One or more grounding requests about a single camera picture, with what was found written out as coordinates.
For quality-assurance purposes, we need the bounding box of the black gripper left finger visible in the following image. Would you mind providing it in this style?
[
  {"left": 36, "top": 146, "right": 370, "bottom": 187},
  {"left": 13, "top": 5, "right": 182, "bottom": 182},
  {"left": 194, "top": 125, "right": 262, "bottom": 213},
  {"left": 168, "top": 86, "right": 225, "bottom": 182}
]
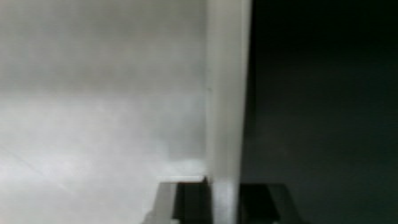
[{"left": 143, "top": 176, "right": 209, "bottom": 224}]

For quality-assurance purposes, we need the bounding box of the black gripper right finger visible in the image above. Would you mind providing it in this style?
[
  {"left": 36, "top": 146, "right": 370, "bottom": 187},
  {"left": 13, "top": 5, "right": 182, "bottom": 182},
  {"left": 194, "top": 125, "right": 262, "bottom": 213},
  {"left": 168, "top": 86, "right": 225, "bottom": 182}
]
[{"left": 239, "top": 183, "right": 306, "bottom": 224}]

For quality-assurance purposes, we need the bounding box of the white desk top tray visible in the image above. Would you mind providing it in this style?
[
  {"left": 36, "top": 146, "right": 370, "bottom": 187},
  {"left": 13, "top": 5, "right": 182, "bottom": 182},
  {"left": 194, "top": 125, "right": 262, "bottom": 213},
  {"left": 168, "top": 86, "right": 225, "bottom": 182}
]
[{"left": 0, "top": 0, "right": 253, "bottom": 224}]

